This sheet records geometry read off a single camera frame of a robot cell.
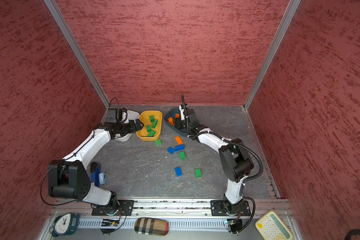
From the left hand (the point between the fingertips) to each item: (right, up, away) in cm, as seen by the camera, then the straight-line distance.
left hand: (137, 129), depth 88 cm
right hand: (+23, +5, +4) cm, 24 cm away
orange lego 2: (+24, -8, +12) cm, 28 cm away
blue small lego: (+19, -14, +8) cm, 25 cm away
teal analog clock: (-26, -42, -22) cm, 54 cm away
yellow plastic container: (-2, +7, +21) cm, 22 cm away
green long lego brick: (+6, +3, +19) cm, 20 cm away
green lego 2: (+3, -1, +16) cm, 16 cm away
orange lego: (+23, +9, +26) cm, 35 cm away
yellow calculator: (+70, -44, -20) cm, 85 cm away
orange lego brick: (+18, +5, +20) cm, 28 cm away
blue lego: (+25, -25, -3) cm, 35 cm away
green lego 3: (+36, -25, -4) cm, 44 cm away
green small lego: (+27, -17, +4) cm, 32 cm away
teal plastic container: (+18, +11, +25) cm, 32 cm away
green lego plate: (+5, -4, +14) cm, 15 cm away
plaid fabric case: (+14, -43, -21) cm, 50 cm away
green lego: (+4, +7, +22) cm, 24 cm away
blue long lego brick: (+25, -12, +7) cm, 29 cm away
